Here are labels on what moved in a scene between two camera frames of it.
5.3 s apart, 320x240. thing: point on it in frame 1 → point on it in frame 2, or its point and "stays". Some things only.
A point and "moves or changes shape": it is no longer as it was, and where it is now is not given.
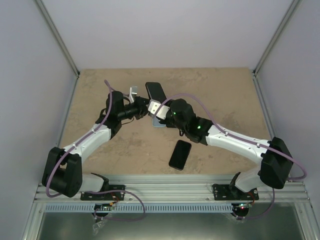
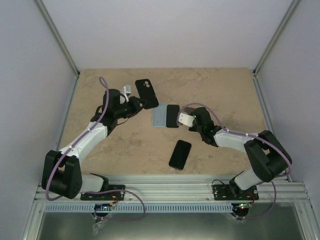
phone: (155, 91) moves or changes shape
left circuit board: (103, 206) stays
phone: (180, 154) stays
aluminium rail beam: (182, 188) stays
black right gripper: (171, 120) → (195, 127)
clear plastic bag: (96, 225) stays
